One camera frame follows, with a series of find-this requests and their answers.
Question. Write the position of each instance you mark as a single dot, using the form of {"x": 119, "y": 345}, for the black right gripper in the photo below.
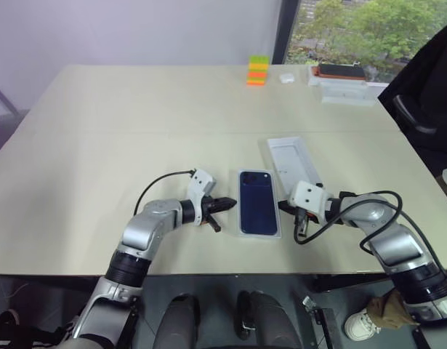
{"x": 302, "y": 215}

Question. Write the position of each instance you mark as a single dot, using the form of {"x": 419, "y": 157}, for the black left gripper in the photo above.
{"x": 209, "y": 207}

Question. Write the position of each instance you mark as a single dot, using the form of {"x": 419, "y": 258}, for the dark blue smartphone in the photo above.
{"x": 256, "y": 207}
{"x": 236, "y": 221}

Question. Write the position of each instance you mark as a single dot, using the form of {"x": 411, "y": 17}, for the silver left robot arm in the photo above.
{"x": 150, "y": 218}

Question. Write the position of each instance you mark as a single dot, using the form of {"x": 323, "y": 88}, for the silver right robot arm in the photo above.
{"x": 390, "y": 240}

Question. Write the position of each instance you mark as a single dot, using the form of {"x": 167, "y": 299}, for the white phone box lid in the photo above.
{"x": 288, "y": 160}

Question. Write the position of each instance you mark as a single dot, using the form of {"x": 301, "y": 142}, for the clear plastic box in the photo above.
{"x": 346, "y": 92}

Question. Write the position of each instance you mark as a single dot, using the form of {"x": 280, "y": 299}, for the dark rounded shape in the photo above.
{"x": 179, "y": 323}
{"x": 270, "y": 320}

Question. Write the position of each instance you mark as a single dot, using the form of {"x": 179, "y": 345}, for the black metal table leg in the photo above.
{"x": 323, "y": 323}

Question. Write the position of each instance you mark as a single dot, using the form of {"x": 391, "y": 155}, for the white sneaker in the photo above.
{"x": 361, "y": 323}

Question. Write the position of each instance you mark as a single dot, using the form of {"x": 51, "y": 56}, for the khaki trouser leg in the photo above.
{"x": 390, "y": 307}

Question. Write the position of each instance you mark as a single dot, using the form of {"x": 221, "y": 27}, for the white earbuds case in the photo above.
{"x": 286, "y": 78}

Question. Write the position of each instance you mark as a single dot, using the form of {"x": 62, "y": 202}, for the green orange toy brick stack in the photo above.
{"x": 257, "y": 71}

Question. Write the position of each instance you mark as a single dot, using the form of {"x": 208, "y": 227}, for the black brown-edged flat case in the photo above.
{"x": 341, "y": 71}

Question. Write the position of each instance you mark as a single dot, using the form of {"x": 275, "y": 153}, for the black office chair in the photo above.
{"x": 426, "y": 80}

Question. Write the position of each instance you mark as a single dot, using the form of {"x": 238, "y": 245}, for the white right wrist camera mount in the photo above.
{"x": 306, "y": 196}

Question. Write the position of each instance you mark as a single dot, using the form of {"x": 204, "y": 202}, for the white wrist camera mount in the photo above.
{"x": 201, "y": 181}
{"x": 306, "y": 196}

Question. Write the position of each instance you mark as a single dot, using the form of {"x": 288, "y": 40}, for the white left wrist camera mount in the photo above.
{"x": 201, "y": 181}

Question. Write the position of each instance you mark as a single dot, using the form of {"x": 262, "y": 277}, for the black window frame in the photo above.
{"x": 283, "y": 29}

